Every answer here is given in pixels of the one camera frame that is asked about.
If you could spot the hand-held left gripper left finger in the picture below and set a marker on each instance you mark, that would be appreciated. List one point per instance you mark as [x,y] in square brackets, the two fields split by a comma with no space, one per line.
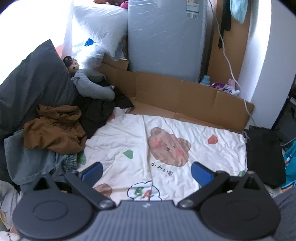
[92,171]

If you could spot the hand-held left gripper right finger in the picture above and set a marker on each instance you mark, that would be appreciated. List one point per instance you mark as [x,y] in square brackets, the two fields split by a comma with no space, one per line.
[202,173]

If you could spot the brown garment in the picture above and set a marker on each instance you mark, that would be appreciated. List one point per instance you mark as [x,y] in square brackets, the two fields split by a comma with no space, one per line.
[55,129]

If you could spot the cream bear print bed sheet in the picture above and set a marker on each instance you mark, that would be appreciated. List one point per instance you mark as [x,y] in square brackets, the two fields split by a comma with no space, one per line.
[138,139]

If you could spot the blue jeans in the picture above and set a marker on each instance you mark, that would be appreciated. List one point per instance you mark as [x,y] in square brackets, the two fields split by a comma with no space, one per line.
[34,162]

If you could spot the brown cardboard sheet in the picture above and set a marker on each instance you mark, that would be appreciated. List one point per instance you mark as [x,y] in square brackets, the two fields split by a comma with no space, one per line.
[173,97]

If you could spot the purple wipes packet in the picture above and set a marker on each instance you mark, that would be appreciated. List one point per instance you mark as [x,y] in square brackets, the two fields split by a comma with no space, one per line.
[220,87]

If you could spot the teal patterned blanket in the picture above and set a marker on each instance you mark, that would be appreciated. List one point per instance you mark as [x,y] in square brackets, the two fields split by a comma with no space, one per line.
[290,162]

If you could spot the pink white refill bag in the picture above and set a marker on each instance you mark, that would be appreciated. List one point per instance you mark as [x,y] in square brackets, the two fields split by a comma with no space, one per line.
[233,88]

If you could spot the white fuzzy cloth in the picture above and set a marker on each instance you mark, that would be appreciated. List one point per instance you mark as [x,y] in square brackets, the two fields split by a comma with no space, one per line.
[9,208]

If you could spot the person's grey trouser leg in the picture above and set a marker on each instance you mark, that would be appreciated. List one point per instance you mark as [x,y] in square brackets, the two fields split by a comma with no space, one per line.
[285,215]

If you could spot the small bear plush toy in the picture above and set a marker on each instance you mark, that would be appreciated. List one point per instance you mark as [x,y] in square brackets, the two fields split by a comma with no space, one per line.
[71,66]

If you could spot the clear plastic bag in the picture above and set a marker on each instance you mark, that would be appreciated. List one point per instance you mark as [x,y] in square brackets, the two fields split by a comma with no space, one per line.
[90,55]

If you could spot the upright cardboard panel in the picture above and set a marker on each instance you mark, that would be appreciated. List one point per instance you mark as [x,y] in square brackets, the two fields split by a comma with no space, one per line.
[240,46]

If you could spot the grey plastic-wrapped mattress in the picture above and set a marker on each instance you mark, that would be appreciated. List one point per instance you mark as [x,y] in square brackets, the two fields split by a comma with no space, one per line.
[166,39]

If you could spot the white pillow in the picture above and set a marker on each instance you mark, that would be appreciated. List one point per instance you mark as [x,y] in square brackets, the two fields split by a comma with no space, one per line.
[101,25]

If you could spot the black hanging garment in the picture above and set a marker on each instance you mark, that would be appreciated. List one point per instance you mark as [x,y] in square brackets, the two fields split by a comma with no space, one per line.
[224,23]

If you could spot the light teal hanging cloth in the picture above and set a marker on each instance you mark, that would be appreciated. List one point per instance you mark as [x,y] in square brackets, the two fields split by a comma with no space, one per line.
[239,10]

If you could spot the pile of plush toys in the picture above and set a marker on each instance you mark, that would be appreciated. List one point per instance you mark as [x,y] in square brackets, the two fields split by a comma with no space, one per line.
[115,2]

